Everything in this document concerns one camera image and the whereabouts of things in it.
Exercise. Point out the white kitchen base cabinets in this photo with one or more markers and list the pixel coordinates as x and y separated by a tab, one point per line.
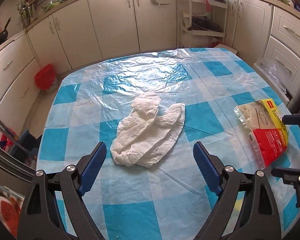
82	32

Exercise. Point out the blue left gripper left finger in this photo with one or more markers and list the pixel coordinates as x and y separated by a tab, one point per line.
89	167

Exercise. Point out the blue dustpan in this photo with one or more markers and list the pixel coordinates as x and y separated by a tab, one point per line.
30	143

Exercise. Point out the red yellow snack package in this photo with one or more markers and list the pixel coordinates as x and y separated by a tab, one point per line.
266	131

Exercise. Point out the white rolling shelf cart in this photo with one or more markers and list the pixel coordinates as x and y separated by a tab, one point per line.
201	23

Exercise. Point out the blue white checkered tablecloth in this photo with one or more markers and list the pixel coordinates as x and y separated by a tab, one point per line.
169	200

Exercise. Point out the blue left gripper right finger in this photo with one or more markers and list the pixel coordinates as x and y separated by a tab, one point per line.
210	167

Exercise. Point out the black frying pan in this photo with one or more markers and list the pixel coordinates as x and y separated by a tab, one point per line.
4	33

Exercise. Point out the red lined trash bin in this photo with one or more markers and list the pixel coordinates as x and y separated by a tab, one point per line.
46	77

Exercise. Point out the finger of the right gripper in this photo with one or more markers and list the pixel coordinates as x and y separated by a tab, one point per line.
289	176
293	119

